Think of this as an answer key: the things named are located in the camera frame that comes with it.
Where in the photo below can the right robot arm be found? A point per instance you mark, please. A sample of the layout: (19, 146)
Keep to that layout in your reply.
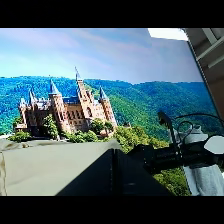
(206, 180)

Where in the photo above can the cream shirt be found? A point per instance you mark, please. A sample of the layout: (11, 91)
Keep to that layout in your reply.
(50, 166)

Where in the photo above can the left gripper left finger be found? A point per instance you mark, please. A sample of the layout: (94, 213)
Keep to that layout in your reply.
(95, 180)

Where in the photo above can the silver frame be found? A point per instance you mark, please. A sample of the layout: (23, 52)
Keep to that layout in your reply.
(211, 43)

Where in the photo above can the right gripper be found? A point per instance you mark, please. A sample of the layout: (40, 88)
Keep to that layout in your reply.
(180, 156)

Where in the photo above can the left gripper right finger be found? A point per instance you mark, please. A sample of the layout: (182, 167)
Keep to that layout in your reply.
(133, 180)

